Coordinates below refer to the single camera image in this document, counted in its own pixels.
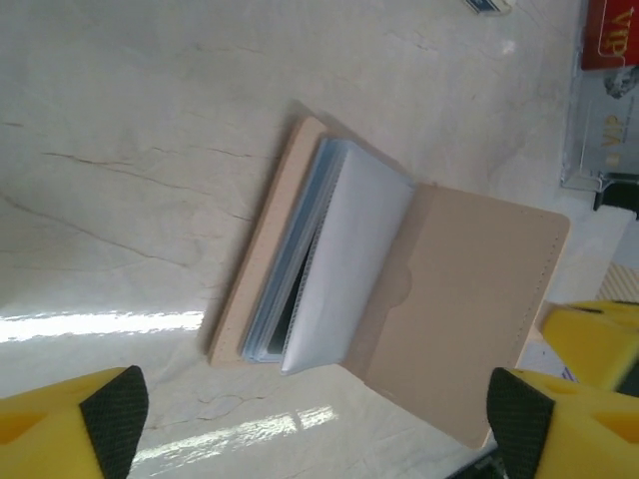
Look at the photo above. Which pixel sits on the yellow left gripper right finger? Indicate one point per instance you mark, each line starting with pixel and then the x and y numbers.
pixel 589 439

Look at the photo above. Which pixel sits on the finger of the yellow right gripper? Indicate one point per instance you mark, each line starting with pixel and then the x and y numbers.
pixel 594 339

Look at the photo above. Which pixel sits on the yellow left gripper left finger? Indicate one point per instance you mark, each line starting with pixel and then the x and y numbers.
pixel 45 434

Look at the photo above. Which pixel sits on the clear acrylic card stand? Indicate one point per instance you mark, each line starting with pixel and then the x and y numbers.
pixel 581 125

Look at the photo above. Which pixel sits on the red VIP card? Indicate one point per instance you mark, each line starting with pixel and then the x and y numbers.
pixel 611 35

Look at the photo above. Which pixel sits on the blue playing card box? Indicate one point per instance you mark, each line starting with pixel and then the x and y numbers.
pixel 486 4

